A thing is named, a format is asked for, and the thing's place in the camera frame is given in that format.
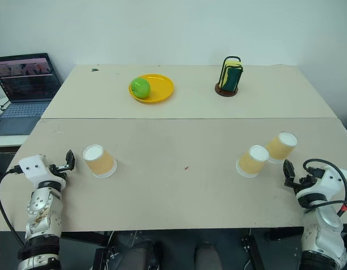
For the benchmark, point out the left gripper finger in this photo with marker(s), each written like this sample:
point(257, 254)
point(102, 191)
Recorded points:
point(70, 161)

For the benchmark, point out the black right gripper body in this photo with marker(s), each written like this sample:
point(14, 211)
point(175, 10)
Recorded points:
point(305, 181)

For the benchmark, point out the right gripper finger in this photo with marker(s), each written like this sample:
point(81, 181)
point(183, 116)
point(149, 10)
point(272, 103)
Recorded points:
point(289, 171)

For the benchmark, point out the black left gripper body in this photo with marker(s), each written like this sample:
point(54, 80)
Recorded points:
point(60, 170)

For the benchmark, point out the tan paper cup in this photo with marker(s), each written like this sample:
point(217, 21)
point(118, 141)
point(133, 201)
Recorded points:
point(101, 164)
point(250, 164)
point(280, 147)

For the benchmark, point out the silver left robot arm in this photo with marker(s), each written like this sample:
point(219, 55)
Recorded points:
point(42, 208)

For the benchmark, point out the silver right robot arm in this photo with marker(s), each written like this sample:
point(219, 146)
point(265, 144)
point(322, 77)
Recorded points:
point(322, 230)

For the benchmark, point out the dark blue laptop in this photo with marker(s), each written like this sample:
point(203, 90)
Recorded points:
point(24, 81)

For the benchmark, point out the green apple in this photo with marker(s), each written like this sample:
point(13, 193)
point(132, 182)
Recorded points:
point(140, 88)

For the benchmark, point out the yellow and green sponge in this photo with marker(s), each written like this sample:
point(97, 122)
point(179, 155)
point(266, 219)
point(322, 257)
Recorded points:
point(232, 78)

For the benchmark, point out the yellow plastic plate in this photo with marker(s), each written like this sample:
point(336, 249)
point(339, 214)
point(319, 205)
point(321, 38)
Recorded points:
point(162, 88)

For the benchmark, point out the dark grey rounded shape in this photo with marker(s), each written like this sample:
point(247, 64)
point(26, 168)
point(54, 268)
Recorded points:
point(142, 254)

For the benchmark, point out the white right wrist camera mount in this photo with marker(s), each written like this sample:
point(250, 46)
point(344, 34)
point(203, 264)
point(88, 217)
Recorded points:
point(328, 182)

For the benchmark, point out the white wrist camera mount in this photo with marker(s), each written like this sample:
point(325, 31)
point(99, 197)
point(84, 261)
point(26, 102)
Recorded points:
point(35, 168)
point(328, 182)

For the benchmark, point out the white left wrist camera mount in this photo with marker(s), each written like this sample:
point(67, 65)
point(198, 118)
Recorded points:
point(35, 168)

